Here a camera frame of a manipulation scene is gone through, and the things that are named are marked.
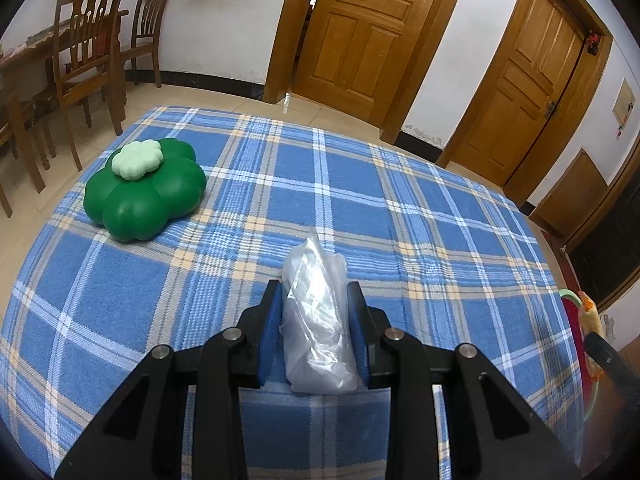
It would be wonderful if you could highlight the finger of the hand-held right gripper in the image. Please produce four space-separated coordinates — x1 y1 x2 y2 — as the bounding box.
585 332 640 406

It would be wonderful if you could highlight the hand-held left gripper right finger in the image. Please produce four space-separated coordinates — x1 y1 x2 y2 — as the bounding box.
346 281 583 480

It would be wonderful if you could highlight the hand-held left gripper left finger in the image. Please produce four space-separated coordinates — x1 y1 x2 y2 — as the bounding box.
55 280 283 480

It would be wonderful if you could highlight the orange bread package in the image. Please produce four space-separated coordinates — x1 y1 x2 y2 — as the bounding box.
577 292 608 378

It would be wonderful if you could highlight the clear plastic bag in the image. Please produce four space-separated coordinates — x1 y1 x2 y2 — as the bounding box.
280 227 365 395

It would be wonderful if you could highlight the red basin with green rim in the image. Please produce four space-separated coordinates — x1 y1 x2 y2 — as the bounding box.
559 287 606 461

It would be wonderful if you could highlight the black door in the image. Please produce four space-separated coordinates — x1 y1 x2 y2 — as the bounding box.
567 160 640 311

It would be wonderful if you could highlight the blue plaid cloth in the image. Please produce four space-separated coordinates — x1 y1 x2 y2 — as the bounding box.
0 105 586 480

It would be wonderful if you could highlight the red floor mat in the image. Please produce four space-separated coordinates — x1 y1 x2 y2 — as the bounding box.
542 230 576 291

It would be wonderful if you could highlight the green clover-shaped container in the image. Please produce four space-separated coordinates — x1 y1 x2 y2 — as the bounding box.
84 137 207 243

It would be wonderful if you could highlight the wooden door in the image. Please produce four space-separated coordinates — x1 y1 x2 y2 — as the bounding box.
292 0 451 128
452 0 588 188

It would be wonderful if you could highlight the wooden chair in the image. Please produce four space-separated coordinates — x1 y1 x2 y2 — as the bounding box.
131 0 176 88
47 0 132 171
0 92 46 218

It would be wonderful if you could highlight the wooden dining table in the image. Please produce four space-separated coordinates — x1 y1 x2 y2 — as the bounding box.
0 10 131 136

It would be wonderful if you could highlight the wall electrical box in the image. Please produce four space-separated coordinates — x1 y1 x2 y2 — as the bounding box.
612 78 636 136

